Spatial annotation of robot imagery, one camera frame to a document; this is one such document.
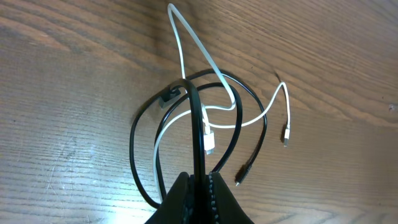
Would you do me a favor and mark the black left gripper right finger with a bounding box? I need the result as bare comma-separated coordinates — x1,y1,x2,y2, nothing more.
208,172,254,224

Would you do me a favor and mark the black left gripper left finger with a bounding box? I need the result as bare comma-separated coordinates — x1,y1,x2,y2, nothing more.
146,172,193,224

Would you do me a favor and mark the white USB cable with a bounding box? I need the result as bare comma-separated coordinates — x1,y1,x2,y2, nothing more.
152,2,292,203

